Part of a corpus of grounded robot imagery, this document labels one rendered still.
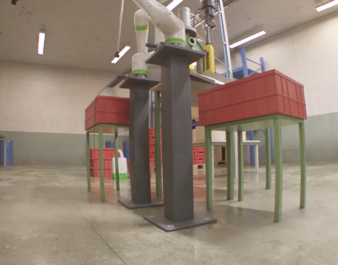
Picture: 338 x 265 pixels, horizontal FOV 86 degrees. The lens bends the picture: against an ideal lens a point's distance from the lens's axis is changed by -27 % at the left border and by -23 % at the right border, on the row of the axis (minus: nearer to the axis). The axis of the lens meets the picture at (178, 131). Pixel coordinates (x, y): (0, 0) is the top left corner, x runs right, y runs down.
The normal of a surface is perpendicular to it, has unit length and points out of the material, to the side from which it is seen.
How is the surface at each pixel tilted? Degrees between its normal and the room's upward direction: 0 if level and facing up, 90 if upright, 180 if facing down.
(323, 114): 90
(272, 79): 90
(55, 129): 90
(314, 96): 90
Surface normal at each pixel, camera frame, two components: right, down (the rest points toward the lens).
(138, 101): 0.51, -0.10
